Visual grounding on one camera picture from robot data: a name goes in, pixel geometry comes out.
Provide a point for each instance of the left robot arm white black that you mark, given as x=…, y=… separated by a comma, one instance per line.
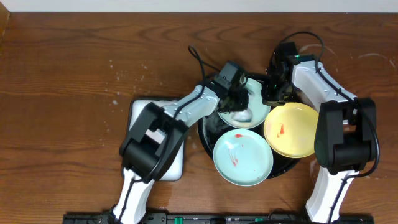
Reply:
x=155, y=138

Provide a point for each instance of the yellow plate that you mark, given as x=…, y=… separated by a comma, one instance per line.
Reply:
x=290, y=130

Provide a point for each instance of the green yellow foamy sponge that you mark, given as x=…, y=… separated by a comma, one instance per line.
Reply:
x=244, y=116

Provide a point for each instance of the round black tray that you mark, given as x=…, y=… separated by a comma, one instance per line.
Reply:
x=212, y=127

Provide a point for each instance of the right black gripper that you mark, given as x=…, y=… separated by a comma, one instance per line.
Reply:
x=268, y=98

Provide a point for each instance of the mint green plate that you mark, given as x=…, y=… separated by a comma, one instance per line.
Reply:
x=259, y=110
x=243, y=157

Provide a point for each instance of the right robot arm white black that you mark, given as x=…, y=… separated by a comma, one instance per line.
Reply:
x=346, y=143

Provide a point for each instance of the black rectangular tray with foam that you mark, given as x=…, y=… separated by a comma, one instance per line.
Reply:
x=175, y=171

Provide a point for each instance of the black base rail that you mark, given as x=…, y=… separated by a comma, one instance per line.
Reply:
x=163, y=217

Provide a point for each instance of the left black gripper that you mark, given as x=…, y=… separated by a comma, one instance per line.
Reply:
x=237, y=101

